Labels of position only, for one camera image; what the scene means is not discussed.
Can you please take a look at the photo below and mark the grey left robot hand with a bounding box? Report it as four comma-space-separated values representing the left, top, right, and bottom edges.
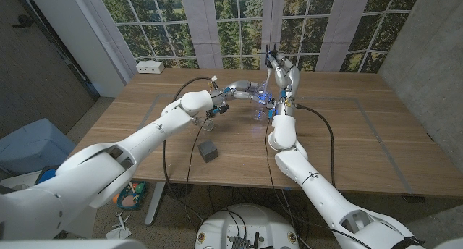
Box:
211, 79, 272, 107

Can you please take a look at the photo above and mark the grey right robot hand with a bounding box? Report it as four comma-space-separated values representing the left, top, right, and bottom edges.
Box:
267, 50, 301, 106

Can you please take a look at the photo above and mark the black nozzle with white tube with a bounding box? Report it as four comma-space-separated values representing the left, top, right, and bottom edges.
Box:
262, 44, 279, 94

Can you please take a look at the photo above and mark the dark grey block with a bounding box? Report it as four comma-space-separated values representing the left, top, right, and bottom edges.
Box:
197, 139, 219, 164

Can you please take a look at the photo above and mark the printed window backdrop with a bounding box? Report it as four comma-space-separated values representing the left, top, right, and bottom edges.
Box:
77, 0, 424, 75

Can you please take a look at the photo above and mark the white power strip box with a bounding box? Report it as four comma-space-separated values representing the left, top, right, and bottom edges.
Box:
136, 60, 165, 75

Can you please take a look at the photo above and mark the black round floor base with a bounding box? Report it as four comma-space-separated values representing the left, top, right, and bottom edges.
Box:
164, 182, 195, 198

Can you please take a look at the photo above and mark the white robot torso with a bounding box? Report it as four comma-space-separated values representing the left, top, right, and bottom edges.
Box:
195, 204, 300, 249

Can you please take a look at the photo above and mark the white table leg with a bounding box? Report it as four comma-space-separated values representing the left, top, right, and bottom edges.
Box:
145, 182, 166, 227

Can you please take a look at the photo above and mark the teal basket of toys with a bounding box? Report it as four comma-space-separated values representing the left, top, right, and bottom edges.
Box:
111, 180, 148, 211

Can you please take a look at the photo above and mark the white toy airplane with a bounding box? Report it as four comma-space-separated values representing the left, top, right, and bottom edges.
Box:
105, 211, 132, 240

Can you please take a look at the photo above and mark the dark wooden door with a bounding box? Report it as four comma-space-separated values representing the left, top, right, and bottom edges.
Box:
0, 0, 101, 138

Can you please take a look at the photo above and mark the blue pad with black rim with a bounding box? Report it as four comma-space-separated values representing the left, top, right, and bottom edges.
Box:
34, 165, 61, 185

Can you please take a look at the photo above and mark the light blue storage bin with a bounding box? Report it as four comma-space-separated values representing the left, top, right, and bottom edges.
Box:
0, 118, 77, 176

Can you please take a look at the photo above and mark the white storage box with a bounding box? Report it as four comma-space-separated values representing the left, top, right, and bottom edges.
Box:
0, 170, 46, 192

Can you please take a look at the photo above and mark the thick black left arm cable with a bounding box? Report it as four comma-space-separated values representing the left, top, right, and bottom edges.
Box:
161, 76, 220, 221

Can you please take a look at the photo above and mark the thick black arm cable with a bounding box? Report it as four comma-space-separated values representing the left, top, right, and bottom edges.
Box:
161, 76, 220, 221
295, 104, 336, 188

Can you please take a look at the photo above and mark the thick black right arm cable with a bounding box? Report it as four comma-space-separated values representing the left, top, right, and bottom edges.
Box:
295, 104, 336, 188

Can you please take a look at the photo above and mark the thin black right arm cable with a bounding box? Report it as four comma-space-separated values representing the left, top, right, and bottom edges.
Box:
263, 118, 373, 249

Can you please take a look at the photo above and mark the black door handle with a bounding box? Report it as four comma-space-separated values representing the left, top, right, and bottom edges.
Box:
12, 14, 35, 29

